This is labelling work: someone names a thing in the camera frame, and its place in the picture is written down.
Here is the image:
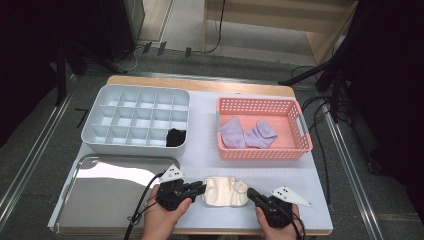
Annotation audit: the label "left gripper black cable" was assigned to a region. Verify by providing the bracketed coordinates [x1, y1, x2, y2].
[123, 172, 165, 240]

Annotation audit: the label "black hanging cable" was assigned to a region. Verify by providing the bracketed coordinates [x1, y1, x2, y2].
[204, 0, 227, 55]

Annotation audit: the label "dark curtain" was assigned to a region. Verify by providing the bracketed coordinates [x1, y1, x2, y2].
[346, 0, 424, 224]
[0, 0, 111, 149]

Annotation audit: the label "pink perforated plastic basket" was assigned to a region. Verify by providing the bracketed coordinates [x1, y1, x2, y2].
[215, 96, 314, 162]

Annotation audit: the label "person's left hand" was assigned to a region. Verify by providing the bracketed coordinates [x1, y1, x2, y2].
[141, 185, 194, 240]

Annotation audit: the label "black tripod stand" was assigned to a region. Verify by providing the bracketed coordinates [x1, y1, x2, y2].
[54, 39, 129, 107]
[278, 49, 356, 124]

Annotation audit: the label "wooden table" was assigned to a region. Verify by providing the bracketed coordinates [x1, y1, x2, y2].
[48, 74, 334, 237]

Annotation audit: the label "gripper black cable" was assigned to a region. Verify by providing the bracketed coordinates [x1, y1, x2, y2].
[123, 172, 165, 240]
[287, 206, 307, 240]

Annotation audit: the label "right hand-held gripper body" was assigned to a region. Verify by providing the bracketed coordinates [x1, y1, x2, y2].
[255, 185, 314, 229]

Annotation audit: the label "cream sock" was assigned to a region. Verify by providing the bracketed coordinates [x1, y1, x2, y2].
[228, 176, 250, 201]
[201, 175, 249, 208]

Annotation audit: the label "metal floor rail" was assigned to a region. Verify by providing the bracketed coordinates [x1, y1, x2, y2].
[0, 74, 79, 231]
[324, 103, 386, 240]
[83, 68, 296, 86]

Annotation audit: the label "silver metal tray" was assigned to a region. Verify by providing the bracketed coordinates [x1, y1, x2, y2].
[53, 153, 181, 238]

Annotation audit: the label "person's right hand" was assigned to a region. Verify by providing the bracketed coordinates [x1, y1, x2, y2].
[255, 204, 301, 240]

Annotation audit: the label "wooden shelf unit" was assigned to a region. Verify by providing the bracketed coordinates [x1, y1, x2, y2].
[202, 0, 360, 67]

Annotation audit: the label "black sock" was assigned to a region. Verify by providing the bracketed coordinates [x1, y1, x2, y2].
[165, 128, 187, 148]
[168, 128, 187, 144]

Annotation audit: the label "white divided storage box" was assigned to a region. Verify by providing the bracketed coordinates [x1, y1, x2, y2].
[80, 84, 192, 158]

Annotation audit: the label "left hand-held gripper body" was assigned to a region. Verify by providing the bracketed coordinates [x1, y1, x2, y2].
[155, 163, 198, 212]

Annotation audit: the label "white floor cable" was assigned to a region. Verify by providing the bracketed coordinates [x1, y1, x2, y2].
[113, 45, 145, 74]

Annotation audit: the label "black cabinet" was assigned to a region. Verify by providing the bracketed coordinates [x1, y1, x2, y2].
[99, 0, 147, 63]

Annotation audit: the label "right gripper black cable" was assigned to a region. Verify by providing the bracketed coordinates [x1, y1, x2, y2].
[287, 206, 307, 240]

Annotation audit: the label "black floor cables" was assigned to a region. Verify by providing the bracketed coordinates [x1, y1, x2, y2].
[291, 64, 351, 205]

